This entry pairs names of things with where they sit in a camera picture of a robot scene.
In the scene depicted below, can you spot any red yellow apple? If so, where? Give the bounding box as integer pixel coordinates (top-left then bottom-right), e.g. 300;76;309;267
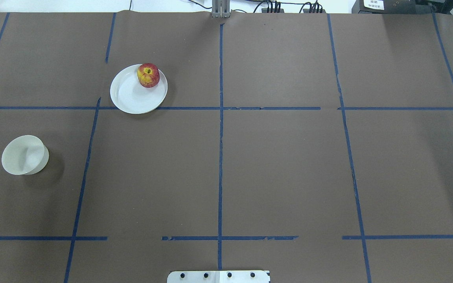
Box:
136;63;160;88

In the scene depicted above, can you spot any white round plate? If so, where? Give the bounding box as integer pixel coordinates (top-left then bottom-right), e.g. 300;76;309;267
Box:
110;64;168;114

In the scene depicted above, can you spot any white bowl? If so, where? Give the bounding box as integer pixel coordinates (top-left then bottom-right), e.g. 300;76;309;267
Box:
1;135;49;175

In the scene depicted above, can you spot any brown paper table cover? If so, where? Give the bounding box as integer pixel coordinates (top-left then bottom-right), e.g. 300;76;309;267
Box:
0;11;453;283

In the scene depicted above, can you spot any black power strip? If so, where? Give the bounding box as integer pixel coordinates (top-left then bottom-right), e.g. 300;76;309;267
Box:
259;1;326;14

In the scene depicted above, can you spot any black box with label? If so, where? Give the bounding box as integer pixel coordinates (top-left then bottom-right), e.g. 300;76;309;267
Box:
351;0;416;15

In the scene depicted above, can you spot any grey aluminium clamp post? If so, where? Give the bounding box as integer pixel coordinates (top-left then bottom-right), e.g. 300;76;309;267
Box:
212;0;231;18

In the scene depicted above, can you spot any metal base plate with bolts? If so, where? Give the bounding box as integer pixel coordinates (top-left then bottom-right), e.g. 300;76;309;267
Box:
167;270;271;283

